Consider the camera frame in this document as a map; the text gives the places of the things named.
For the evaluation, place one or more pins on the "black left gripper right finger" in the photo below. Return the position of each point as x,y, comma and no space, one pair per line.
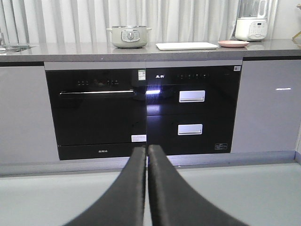
173,202

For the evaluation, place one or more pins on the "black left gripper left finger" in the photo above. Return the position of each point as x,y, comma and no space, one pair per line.
123,202

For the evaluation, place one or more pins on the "cream bear-print serving tray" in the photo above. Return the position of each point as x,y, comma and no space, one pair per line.
186,46

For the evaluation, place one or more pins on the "pink round plate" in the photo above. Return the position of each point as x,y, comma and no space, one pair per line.
233,43

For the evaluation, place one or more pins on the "black built-in disinfection cabinet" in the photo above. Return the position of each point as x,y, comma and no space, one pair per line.
191,110

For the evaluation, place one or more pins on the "black built-in dishwasher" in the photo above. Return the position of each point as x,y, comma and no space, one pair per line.
98,113

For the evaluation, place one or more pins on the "grey left cabinet door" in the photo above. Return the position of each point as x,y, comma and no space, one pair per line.
26,125

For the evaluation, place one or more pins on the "grey cabinet door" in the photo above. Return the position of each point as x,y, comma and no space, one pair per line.
268,112
26,125

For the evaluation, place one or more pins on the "grey right cabinet door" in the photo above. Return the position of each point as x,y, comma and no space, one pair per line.
268,112

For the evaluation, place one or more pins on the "pale green electric cooking pot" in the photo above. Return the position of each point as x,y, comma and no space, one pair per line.
130,36

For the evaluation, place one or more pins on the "white soy milk blender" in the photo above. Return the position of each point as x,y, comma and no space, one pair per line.
252,20

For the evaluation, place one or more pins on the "stainless steel sink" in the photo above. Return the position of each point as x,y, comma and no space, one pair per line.
6,49

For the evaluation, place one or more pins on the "grey pleated curtain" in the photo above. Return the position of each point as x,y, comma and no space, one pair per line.
66,21

